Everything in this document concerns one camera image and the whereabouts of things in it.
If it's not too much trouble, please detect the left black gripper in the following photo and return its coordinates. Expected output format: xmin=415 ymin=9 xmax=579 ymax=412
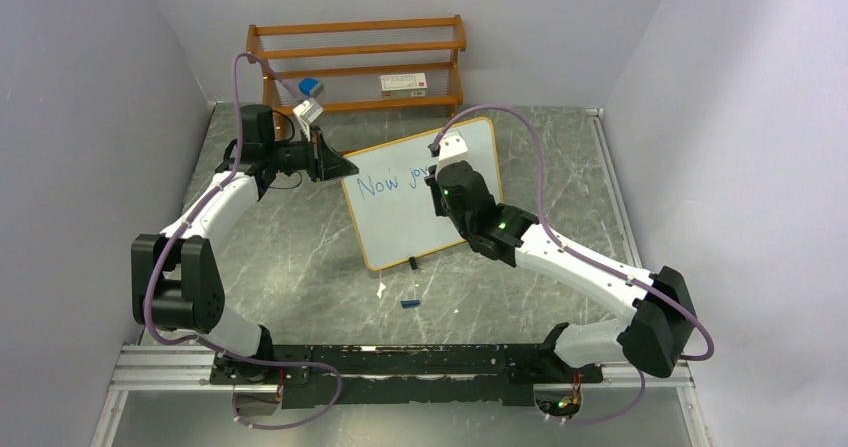
xmin=268 ymin=127 xmax=359 ymax=184

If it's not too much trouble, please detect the whiteboard with yellow frame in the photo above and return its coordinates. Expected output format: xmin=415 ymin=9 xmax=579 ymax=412
xmin=342 ymin=129 xmax=464 ymax=271

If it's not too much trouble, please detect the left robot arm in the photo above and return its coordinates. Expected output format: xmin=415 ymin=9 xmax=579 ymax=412
xmin=131 ymin=99 xmax=358 ymax=383

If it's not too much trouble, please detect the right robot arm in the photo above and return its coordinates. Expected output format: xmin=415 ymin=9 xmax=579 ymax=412
xmin=425 ymin=161 xmax=697 ymax=381

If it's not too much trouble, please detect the blue whiteboard eraser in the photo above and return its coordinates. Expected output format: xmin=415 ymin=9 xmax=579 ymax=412
xmin=298 ymin=77 xmax=324 ymax=97

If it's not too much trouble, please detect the white cardboard box red label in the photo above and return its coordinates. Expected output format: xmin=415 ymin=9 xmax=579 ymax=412
xmin=379 ymin=72 xmax=428 ymax=99

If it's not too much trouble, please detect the wooden two-tier shelf rack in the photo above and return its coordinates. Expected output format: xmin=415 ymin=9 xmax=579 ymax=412
xmin=246 ymin=15 xmax=467 ymax=139

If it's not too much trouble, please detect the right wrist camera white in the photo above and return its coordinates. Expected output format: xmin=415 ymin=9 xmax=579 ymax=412
xmin=430 ymin=132 xmax=469 ymax=171

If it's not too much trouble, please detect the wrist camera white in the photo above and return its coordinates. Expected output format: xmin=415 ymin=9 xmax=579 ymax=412
xmin=292 ymin=98 xmax=324 ymax=141
xmin=430 ymin=132 xmax=469 ymax=171

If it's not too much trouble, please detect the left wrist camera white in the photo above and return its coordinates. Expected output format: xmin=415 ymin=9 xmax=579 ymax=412
xmin=292 ymin=98 xmax=324 ymax=141

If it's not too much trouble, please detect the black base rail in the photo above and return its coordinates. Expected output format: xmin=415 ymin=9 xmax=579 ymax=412
xmin=209 ymin=343 xmax=603 ymax=409

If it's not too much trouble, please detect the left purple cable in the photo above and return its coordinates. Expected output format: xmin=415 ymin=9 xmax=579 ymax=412
xmin=142 ymin=52 xmax=344 ymax=432

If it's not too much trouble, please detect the aluminium frame rail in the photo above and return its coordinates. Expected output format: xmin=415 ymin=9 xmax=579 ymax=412
xmin=108 ymin=345 xmax=695 ymax=393

